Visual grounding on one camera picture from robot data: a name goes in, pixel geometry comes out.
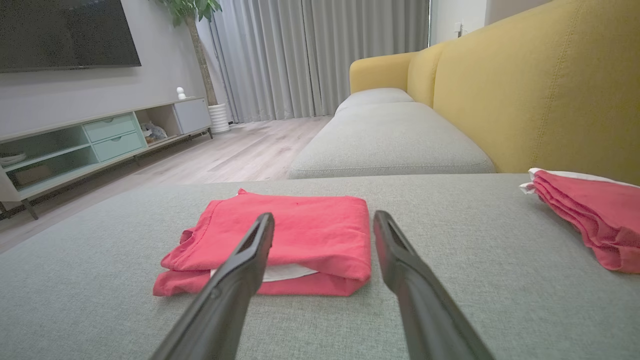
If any long low TV cabinet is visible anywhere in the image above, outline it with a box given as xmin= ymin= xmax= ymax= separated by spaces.
xmin=0 ymin=96 xmax=214 ymax=221

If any green indoor tree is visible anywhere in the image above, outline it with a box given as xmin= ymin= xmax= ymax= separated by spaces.
xmin=155 ymin=0 xmax=223 ymax=107

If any yellow sofa backrest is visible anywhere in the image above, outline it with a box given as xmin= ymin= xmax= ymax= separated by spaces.
xmin=349 ymin=0 xmax=640 ymax=186

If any medium grey sofa seat cushion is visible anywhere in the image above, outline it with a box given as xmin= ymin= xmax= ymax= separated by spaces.
xmin=287 ymin=102 xmax=497 ymax=180

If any grey pleated curtain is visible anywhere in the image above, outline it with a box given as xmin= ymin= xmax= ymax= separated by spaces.
xmin=207 ymin=0 xmax=431 ymax=123

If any red garment with paper tag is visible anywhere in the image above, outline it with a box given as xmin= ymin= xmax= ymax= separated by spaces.
xmin=152 ymin=188 xmax=373 ymax=297

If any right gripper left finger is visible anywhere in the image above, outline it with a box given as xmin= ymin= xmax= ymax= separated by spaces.
xmin=150 ymin=212 xmax=276 ymax=360

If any grey plush toy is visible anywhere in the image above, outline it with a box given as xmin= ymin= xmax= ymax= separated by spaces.
xmin=140 ymin=121 xmax=168 ymax=142

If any mint green cabinet drawer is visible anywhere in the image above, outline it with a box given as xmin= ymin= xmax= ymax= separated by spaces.
xmin=92 ymin=131 xmax=147 ymax=162
xmin=82 ymin=113 xmax=137 ymax=143

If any black flat television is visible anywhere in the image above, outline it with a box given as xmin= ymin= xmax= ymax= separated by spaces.
xmin=0 ymin=0 xmax=142 ymax=74

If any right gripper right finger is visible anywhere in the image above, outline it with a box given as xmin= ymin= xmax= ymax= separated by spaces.
xmin=372 ymin=210 xmax=496 ymax=360

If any white ribbed plant pot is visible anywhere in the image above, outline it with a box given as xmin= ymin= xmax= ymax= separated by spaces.
xmin=207 ymin=103 xmax=232 ymax=134

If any small grey sofa seat cushion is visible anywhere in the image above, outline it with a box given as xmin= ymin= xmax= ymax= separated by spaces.
xmin=334 ymin=88 xmax=416 ymax=116

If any brown flat box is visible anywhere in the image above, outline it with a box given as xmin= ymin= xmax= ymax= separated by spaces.
xmin=15 ymin=164 xmax=53 ymax=187

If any red garment with white stripes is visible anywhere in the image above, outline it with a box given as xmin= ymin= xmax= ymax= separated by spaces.
xmin=519 ymin=168 xmax=640 ymax=274

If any large grey sofa seat cushion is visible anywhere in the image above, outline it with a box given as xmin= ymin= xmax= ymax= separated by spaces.
xmin=0 ymin=173 xmax=640 ymax=360

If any grey cabinet door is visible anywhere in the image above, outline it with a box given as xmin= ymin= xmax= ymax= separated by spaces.
xmin=173 ymin=98 xmax=212 ymax=134

